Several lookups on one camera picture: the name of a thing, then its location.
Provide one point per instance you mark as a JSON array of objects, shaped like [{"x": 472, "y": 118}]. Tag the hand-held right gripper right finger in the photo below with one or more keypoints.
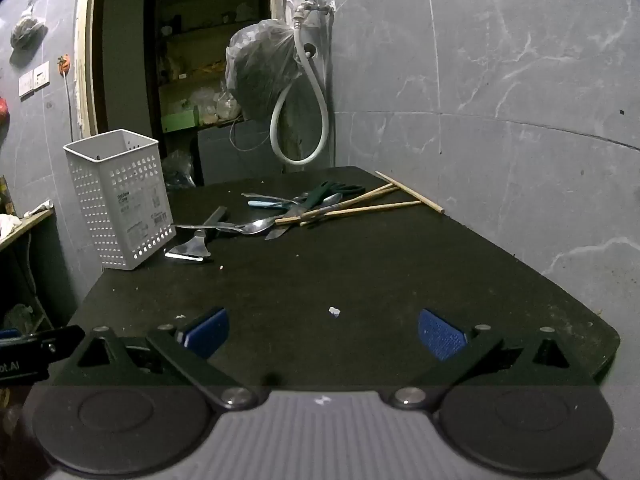
[{"x": 440, "y": 335}]

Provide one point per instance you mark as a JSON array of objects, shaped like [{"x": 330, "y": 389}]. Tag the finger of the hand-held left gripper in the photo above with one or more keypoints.
[{"x": 65, "y": 338}]

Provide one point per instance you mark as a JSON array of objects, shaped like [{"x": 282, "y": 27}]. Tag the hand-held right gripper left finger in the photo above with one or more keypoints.
[{"x": 207, "y": 332}]

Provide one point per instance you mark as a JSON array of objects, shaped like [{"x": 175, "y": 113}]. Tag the steel spoon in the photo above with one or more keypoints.
[{"x": 257, "y": 226}]

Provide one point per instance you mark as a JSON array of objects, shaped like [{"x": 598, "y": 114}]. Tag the metal fork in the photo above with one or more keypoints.
[{"x": 270, "y": 196}]

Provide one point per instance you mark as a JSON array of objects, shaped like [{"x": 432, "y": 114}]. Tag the white perforated plastic basket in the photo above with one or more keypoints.
[{"x": 120, "y": 195}]

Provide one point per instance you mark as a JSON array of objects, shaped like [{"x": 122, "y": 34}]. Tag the dark green scissors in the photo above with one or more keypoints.
[{"x": 350, "y": 189}]

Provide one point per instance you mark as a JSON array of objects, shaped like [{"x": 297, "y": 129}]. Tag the white paper scrap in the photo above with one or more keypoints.
[{"x": 334, "y": 311}]

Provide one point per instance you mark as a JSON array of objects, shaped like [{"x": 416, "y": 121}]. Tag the wooden counter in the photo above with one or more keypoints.
[{"x": 30, "y": 225}]

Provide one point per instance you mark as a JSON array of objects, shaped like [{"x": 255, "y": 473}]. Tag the white cloth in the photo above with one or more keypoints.
[{"x": 7, "y": 225}]

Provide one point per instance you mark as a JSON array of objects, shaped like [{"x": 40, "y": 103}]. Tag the yellow label bottle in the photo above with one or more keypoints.
[{"x": 4, "y": 197}]

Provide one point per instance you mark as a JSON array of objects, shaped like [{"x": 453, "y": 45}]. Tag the grey cabinet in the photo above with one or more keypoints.
[{"x": 235, "y": 160}]

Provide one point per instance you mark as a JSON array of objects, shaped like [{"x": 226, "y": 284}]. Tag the green box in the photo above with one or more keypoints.
[{"x": 177, "y": 121}]

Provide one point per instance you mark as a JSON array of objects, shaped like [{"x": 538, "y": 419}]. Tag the clear bag of food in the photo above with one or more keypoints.
[{"x": 220, "y": 105}]

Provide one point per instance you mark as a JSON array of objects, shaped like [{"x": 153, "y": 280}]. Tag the red bag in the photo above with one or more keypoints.
[{"x": 3, "y": 112}]

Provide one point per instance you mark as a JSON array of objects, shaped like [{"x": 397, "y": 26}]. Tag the large clear plastic bag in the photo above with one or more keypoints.
[{"x": 260, "y": 70}]

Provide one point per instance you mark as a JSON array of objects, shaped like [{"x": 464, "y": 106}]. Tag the dark wooden shelf unit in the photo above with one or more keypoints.
[{"x": 150, "y": 60}]

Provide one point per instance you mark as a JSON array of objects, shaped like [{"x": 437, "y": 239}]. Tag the hanging mesh bag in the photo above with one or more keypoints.
[{"x": 27, "y": 30}]

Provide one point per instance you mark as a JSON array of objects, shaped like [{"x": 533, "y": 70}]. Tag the white switch plate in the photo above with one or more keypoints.
[{"x": 35, "y": 79}]

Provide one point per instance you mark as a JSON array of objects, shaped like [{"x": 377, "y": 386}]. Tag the orange wall hook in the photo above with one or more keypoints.
[{"x": 62, "y": 63}]

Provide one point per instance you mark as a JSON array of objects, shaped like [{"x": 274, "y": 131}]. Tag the pale door frame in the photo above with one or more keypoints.
[{"x": 85, "y": 60}]

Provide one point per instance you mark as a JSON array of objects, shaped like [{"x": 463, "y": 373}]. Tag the metal wall tap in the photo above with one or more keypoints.
[{"x": 305, "y": 10}]

